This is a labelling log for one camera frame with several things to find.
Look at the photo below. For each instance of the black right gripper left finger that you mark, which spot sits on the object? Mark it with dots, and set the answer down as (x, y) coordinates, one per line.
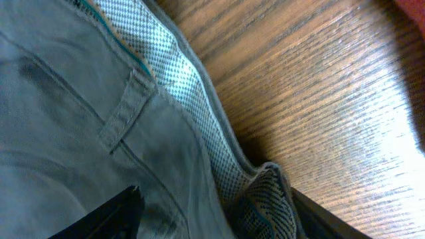
(119, 217)

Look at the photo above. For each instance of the red t-shirt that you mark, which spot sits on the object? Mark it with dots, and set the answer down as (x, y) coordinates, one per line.
(415, 9)

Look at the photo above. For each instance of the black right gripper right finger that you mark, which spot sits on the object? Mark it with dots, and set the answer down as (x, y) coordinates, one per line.
(318, 222)

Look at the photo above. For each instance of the grey shorts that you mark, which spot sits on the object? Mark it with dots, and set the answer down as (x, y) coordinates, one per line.
(99, 96)

